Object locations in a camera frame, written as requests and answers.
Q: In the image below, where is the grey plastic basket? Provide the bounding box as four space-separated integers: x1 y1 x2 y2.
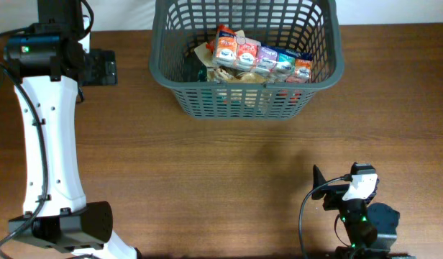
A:
150 0 344 119

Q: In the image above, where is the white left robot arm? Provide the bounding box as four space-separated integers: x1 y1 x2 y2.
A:
0 1 141 258

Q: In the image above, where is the Kleenex tissue multipack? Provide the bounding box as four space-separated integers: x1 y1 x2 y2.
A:
211 29 313 83

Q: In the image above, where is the beige Pantree snack bag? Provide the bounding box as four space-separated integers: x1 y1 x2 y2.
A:
194 26 246 71

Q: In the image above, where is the orange spaghetti packet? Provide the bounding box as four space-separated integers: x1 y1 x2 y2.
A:
205 24 302 104

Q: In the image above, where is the beige paper pouch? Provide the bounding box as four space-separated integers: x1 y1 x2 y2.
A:
213 67 272 112

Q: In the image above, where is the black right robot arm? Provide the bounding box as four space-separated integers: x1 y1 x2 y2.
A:
311 162 411 259

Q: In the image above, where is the green Nescafe coffee bag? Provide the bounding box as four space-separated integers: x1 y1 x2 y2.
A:
197 63 222 109

